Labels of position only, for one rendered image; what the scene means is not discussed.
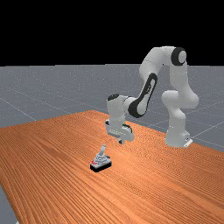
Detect grey toggle switch black base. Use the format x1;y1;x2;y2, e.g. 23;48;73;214
89;144;113;173

